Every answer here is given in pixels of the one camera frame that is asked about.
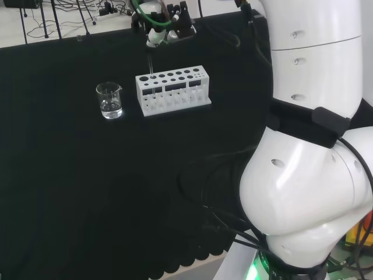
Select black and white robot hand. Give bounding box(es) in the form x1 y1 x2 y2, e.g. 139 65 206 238
131 1 198 48

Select clear glass rod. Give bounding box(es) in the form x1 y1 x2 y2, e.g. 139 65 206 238
147 52 156 96

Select white test tube rack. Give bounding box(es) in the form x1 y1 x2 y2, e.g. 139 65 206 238
135 65 213 118

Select white power strip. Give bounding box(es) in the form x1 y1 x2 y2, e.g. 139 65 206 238
92 8 131 22

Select clear glass beaker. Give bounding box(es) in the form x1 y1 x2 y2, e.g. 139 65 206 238
96 82 124 120

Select black tripod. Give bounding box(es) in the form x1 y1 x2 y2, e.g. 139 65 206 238
17 0 97 45

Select black box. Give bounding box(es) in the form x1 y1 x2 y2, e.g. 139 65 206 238
3 0 42 9

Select black table cloth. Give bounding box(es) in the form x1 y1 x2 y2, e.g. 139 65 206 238
0 10 275 280

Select yellow stop button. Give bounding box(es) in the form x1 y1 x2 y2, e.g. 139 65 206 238
344 214 373 249

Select green cable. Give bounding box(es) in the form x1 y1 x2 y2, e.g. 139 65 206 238
129 0 174 29

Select grey base plate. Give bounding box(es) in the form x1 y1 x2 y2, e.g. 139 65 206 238
214 241 265 280

